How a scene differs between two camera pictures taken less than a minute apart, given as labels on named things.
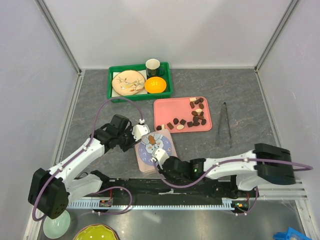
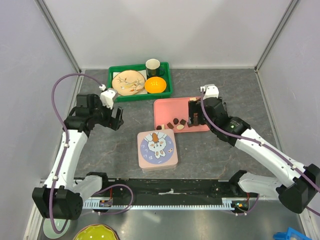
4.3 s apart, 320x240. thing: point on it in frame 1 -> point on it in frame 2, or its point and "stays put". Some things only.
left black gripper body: [126, 140] -> [102, 114]
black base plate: [169, 188] stays put
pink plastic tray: [183, 114] stays put
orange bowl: [155, 85] stays put
